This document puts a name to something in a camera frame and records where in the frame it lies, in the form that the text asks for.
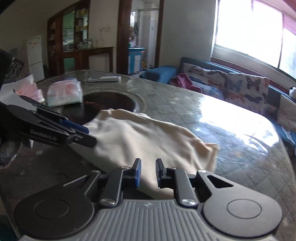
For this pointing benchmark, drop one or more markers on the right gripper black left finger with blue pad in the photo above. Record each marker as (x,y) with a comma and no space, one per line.
(119,179)

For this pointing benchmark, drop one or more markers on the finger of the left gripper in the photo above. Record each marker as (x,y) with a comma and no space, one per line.
(78,137)
(55,116)

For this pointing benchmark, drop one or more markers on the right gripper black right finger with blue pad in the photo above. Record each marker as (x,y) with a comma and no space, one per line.
(177,180)

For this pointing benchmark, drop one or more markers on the cream beige garment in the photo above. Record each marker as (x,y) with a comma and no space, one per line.
(123,136)

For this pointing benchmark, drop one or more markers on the pink white tissue pack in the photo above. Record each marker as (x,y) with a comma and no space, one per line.
(64,92)

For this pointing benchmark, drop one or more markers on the round black table stove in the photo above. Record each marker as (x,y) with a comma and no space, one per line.
(93,103)

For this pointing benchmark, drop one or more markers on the white refrigerator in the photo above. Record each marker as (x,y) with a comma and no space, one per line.
(35,60)

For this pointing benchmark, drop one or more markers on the dark wooden cabinet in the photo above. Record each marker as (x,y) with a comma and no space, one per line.
(68,45)

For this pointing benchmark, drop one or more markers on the silver remote control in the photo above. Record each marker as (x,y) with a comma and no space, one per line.
(105,79)

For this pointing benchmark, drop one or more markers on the magenta cloth on sofa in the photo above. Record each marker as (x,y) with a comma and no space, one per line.
(183,81)

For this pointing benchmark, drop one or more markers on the blue white small cabinet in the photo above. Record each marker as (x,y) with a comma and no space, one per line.
(135,55)

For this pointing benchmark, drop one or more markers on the left butterfly print pillow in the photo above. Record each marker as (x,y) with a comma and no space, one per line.
(211,82)

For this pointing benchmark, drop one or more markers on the butterfly print pillow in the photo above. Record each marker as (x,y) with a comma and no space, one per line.
(248,91)
(211,82)

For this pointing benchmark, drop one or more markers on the right butterfly print pillow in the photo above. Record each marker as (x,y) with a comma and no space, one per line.
(248,91)

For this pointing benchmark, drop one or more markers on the blue corner sofa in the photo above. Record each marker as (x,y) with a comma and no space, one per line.
(164,74)

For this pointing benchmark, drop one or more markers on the grey plain cushion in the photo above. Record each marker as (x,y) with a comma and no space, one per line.
(286,115)

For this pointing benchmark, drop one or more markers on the panda plush toy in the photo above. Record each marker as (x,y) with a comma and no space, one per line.
(292,92)

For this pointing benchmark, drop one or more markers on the dark wooden door frame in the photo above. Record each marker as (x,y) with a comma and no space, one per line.
(139,25)

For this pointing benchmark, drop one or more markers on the window with frame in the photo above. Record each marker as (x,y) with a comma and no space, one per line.
(262,30)

